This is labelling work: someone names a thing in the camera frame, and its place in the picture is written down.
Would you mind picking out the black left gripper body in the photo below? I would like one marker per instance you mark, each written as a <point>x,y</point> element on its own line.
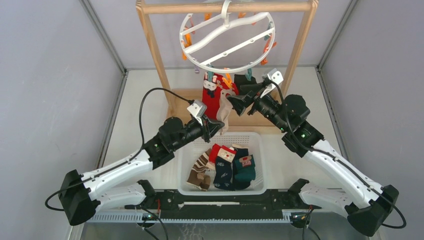
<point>191,131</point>

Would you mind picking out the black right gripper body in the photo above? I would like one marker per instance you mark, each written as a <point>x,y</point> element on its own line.
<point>269,107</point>

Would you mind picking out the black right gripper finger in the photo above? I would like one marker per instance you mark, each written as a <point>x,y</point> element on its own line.
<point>241,102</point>
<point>244,89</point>

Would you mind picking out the beige reindeer sock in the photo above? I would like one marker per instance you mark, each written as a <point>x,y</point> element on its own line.
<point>224,109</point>

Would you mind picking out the red sock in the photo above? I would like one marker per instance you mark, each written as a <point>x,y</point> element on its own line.
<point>212,92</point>
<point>212,157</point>

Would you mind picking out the navy sock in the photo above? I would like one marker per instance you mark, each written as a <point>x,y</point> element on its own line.
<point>240,152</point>

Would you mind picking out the white perforated plastic basket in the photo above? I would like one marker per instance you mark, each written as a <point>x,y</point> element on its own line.
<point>189,154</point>

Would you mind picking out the brown striped sock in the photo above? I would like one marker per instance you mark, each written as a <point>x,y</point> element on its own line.
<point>197,176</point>

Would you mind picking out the dark green sock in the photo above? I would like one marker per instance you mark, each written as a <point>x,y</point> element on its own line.
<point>245,169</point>

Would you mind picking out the white round clip hanger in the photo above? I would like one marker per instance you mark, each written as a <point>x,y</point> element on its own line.
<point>227,42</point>

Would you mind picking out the dark printed sock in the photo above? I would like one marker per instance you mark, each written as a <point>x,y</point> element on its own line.
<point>223,169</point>

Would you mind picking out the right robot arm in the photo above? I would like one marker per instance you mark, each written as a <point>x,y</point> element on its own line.
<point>365,203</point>

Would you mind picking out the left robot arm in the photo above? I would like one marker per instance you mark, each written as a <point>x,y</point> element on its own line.
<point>83,195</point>

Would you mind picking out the wooden hanger stand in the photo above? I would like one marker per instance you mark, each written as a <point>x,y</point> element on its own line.
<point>308,8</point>

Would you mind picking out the black grey sock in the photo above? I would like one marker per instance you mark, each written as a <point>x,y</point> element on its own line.
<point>241,79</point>

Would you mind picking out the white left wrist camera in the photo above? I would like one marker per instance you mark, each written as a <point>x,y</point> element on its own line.
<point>197,109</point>

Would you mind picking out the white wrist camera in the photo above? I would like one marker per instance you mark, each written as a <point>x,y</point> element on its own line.
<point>197,109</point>
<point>271,79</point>

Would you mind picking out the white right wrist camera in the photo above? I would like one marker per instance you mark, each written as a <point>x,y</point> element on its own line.
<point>271,79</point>

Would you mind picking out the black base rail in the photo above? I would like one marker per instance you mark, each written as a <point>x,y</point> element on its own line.
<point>270,205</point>

